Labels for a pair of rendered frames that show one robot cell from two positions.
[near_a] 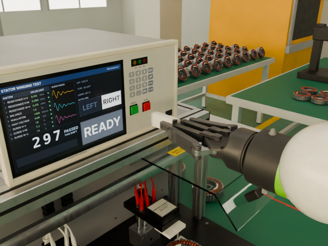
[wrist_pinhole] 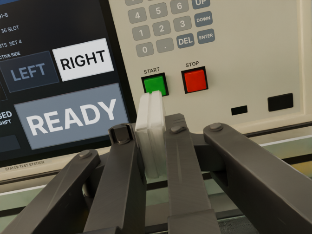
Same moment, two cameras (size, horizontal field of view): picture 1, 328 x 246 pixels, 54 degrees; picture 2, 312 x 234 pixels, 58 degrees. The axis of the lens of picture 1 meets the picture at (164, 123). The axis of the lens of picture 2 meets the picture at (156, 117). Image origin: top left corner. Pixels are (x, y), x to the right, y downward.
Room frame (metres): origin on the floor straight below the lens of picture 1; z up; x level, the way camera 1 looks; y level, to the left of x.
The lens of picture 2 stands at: (0.51, -0.13, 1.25)
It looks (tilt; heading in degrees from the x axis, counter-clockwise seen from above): 20 degrees down; 51
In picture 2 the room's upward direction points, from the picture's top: 13 degrees counter-clockwise
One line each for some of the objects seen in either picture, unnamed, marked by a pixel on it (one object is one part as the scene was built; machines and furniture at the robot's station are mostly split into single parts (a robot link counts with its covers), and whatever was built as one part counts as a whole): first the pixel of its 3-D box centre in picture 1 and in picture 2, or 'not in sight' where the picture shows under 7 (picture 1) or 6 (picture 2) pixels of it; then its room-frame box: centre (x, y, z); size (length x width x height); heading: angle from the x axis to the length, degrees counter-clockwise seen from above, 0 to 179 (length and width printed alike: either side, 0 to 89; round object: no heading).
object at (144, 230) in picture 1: (144, 232); not in sight; (0.71, 0.05, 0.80); 0.08 x 0.05 x 0.06; 136
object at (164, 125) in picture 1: (167, 129); (115, 154); (0.57, -0.01, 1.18); 0.05 x 0.03 x 0.01; 47
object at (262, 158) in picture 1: (270, 162); not in sight; (0.45, -0.17, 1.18); 0.09 x 0.06 x 0.12; 136
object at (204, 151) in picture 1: (210, 150); not in sight; (0.49, -0.08, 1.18); 0.05 x 0.05 x 0.02; 48
